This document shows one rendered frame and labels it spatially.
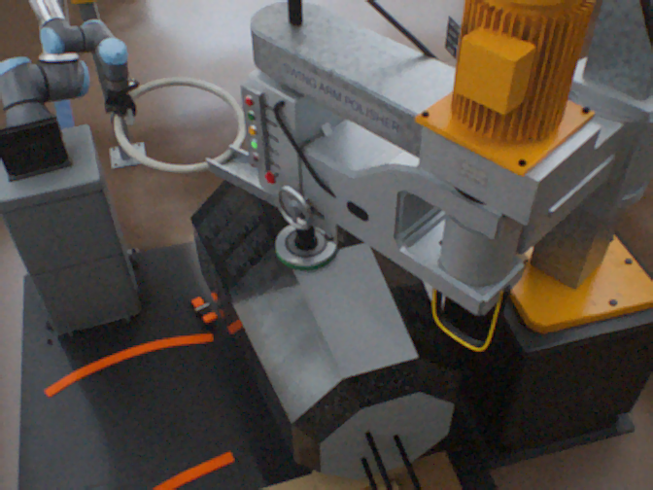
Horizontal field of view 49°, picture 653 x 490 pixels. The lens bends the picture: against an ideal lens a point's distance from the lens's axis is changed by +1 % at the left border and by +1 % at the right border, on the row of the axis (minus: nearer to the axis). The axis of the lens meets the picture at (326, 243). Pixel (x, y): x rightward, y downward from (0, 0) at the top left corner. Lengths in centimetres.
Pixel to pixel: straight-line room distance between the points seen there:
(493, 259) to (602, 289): 92
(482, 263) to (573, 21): 65
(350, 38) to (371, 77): 19
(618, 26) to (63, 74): 205
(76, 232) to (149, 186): 116
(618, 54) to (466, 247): 69
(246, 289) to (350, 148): 82
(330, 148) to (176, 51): 349
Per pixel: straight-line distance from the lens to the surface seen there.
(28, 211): 306
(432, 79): 178
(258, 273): 260
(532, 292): 260
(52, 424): 332
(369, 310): 235
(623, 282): 273
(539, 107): 152
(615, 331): 263
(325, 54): 186
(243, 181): 250
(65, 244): 319
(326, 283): 242
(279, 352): 241
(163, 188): 421
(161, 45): 553
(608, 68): 216
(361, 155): 201
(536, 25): 143
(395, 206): 188
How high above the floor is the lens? 268
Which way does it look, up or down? 45 degrees down
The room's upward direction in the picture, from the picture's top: 1 degrees counter-clockwise
